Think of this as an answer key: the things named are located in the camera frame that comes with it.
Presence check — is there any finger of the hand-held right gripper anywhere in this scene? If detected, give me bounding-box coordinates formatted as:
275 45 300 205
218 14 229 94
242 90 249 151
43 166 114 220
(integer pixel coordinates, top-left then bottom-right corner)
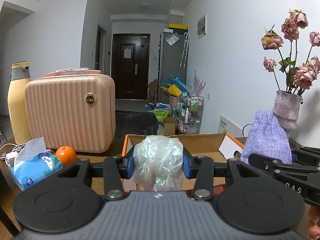
291 145 320 167
248 153 295 173

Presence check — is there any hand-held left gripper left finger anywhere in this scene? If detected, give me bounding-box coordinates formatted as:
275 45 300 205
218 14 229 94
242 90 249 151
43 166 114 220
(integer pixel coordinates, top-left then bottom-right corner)
55 147 137 202

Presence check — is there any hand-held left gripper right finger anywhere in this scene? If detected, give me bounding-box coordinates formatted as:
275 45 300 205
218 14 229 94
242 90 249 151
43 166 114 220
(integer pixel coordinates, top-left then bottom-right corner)
182 148 262 202

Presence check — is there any purple woven fabric pouch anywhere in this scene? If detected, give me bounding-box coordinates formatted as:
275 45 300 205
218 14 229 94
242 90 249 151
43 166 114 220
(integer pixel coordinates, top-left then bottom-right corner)
241 110 292 165

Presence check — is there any orange cardboard box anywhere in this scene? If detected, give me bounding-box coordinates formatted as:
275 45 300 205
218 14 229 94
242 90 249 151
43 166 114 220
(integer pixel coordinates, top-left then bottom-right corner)
122 133 247 195

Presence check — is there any iridescent plastic bag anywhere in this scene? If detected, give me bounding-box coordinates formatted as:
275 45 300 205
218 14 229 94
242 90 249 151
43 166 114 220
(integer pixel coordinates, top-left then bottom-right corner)
131 134 188 193

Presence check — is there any blue soft tissue pack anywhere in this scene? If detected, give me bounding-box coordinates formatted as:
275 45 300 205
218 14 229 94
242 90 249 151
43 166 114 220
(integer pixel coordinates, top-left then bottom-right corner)
9 137 63 190

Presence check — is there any person's right hand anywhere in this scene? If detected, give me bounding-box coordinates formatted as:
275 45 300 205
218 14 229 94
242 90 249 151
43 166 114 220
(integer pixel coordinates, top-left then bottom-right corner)
308 205 320 240

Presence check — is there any small open cardboard box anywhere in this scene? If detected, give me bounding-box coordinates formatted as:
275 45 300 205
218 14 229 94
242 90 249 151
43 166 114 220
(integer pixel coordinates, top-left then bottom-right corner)
164 117 177 135

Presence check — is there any black cloth heap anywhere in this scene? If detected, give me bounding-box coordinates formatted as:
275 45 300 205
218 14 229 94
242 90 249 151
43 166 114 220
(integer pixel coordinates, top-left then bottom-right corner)
115 110 159 138

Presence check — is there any pink textured vase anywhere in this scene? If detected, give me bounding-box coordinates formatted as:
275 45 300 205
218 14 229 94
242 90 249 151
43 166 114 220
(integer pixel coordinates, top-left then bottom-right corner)
272 90 300 138

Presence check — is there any metal rolling cart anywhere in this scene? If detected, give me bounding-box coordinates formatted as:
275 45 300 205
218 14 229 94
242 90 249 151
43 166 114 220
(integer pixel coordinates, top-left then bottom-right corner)
178 95 204 134

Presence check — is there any green printed bag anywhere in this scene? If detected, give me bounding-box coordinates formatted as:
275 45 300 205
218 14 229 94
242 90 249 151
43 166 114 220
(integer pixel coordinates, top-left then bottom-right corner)
152 109 168 119

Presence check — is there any orange fruit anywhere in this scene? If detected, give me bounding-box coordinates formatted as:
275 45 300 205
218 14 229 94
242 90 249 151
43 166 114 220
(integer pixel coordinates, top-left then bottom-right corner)
55 146 77 167

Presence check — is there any yellow bag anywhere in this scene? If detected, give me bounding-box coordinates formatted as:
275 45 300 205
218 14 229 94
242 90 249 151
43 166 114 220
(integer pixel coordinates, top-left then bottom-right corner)
160 84 182 97

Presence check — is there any pink ribbed suitcase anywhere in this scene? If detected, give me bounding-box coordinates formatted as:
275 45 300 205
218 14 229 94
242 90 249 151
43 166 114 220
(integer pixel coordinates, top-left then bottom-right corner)
24 67 116 153

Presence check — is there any brown cardboard carton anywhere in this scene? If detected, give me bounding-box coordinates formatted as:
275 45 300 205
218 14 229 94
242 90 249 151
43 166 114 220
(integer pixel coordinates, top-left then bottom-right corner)
147 79 158 105

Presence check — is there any lilac folded umbrella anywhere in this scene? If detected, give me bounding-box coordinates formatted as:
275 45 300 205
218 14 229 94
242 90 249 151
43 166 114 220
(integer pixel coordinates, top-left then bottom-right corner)
191 70 206 97

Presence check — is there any blue bag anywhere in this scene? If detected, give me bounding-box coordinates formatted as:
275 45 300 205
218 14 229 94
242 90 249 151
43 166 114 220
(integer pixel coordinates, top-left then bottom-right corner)
160 75 189 93

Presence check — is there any dark brown entrance door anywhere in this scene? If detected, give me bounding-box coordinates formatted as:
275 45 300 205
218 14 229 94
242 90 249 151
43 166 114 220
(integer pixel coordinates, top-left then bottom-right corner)
112 33 151 100

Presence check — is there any grey refrigerator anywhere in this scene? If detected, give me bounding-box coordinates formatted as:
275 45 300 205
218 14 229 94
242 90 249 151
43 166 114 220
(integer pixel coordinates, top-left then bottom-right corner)
158 30 189 100

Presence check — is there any white folded umbrella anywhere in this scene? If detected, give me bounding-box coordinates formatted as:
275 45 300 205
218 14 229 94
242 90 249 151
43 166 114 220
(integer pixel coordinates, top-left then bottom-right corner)
180 32 190 68

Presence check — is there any side room doorway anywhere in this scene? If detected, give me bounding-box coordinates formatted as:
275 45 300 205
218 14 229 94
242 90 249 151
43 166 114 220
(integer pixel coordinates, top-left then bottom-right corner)
96 22 107 69

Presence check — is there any yellow water bottle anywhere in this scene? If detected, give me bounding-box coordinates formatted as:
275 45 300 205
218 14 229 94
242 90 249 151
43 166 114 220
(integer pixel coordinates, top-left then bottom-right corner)
7 62 32 144

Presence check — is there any clear plastic bag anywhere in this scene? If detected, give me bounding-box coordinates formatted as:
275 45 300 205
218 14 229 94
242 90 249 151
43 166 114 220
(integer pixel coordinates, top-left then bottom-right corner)
166 33 180 46

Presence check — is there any dried pink rose bouquet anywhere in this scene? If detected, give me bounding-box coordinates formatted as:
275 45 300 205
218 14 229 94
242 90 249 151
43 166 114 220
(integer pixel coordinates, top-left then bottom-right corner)
261 9 320 96

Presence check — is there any white electrical panel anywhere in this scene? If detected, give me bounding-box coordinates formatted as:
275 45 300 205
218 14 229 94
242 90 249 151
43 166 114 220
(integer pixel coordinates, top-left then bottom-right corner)
197 14 207 39

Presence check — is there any white wall board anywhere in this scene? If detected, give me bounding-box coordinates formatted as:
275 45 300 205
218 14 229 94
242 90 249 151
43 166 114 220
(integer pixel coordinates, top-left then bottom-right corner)
218 115 244 138

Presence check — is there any white charger with cable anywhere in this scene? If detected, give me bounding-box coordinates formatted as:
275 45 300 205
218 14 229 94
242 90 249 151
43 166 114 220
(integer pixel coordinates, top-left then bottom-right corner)
0 143 25 167

